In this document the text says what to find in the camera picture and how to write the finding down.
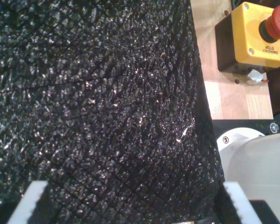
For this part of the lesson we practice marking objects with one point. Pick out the yellow emergency stop box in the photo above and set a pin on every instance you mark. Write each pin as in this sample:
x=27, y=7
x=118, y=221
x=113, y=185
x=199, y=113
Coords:
x=247, y=35

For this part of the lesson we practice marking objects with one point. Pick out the black bubble wrap mat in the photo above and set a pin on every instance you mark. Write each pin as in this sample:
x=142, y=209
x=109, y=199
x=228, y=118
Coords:
x=84, y=93

